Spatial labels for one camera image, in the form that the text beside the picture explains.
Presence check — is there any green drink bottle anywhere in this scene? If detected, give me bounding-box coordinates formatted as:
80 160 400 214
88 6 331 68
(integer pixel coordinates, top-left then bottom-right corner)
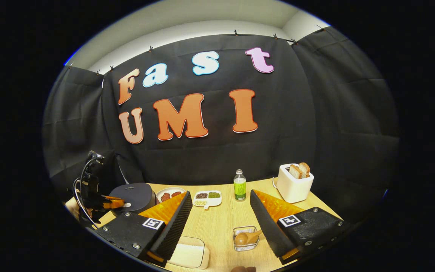
234 169 247 201

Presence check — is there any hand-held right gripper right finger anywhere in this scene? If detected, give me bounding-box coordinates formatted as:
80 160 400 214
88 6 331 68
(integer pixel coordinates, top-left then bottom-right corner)
250 190 350 265

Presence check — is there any black backdrop cloth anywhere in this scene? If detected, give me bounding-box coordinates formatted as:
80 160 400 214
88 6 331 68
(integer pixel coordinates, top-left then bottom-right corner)
42 26 400 227

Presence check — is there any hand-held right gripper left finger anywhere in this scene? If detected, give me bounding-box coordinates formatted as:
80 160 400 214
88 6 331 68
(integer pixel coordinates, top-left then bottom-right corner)
94 191 193 268

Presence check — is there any white divided bean dish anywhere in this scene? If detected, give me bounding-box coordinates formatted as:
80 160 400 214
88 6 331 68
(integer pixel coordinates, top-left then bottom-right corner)
193 190 222 210

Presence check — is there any row of black cloth clips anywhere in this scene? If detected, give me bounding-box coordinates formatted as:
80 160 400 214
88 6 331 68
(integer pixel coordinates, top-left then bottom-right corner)
66 25 325 76

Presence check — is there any wooden spoon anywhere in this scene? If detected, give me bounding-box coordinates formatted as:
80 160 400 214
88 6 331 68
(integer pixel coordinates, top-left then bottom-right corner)
234 229 264 246

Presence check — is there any white rice container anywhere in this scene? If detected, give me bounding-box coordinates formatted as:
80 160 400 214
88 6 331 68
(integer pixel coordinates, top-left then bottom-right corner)
167 236 210 270

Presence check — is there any white round plate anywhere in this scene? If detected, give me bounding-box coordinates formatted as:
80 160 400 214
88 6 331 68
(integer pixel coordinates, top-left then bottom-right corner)
156 187 186 204

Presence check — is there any clear glass chopstick holder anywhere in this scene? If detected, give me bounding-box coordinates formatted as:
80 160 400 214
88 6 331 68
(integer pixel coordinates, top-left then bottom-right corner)
233 226 260 252

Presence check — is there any dark grey rice cooker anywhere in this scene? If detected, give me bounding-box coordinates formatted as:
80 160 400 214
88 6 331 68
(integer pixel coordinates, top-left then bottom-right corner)
109 183 157 216

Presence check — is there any white toaster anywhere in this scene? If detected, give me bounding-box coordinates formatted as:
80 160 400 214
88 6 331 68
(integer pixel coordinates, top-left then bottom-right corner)
277 163 315 204

